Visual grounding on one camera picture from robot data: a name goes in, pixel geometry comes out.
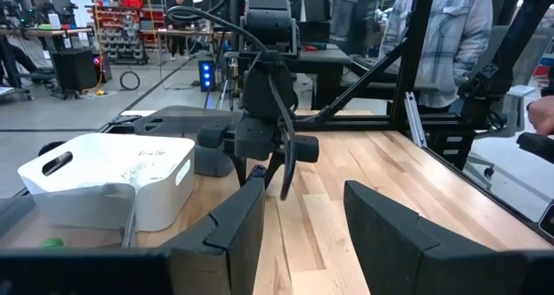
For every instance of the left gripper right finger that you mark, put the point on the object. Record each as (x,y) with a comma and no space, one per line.
(389,243)

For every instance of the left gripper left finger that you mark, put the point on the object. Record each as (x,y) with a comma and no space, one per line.
(238,243)

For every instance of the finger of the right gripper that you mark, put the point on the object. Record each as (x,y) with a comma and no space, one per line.
(240,169)
(273,165)

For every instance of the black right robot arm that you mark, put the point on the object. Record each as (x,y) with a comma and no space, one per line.
(270,22)

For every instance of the dark grey plastic bin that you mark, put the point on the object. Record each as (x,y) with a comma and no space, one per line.
(182,117)

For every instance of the computer tower with blue lights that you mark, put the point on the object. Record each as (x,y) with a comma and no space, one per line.
(207,75)

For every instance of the white plastic bin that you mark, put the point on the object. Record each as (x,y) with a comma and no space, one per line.
(130,169)

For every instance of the black control box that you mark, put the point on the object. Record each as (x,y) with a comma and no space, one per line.
(452,148)

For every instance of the person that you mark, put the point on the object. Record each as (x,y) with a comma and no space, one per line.
(177,27)
(359,18)
(294,3)
(454,35)

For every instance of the smoky translucent plastic bin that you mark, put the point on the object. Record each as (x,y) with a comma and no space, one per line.
(86,208)

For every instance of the shelf with red bins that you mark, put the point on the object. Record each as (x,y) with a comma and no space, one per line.
(125,22)

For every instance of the grey chair armrest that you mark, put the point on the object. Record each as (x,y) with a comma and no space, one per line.
(515,100)

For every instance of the black equipment case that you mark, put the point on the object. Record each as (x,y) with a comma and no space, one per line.
(78,70)

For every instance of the person's hand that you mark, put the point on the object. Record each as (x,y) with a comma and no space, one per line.
(542,115)

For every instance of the silver metal bracket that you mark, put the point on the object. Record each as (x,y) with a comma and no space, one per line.
(414,117)

